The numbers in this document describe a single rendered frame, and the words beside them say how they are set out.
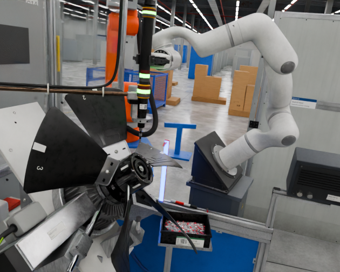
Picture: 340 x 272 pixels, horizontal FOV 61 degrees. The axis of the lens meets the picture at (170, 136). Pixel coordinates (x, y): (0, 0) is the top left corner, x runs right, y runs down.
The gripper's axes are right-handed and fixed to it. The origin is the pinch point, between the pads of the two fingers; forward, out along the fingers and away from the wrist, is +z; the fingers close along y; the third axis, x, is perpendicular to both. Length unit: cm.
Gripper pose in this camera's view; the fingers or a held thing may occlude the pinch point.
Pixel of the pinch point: (145, 59)
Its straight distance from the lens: 99.1
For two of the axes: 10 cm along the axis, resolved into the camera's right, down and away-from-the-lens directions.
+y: -9.5, -1.7, 2.5
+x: 1.0, -9.6, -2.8
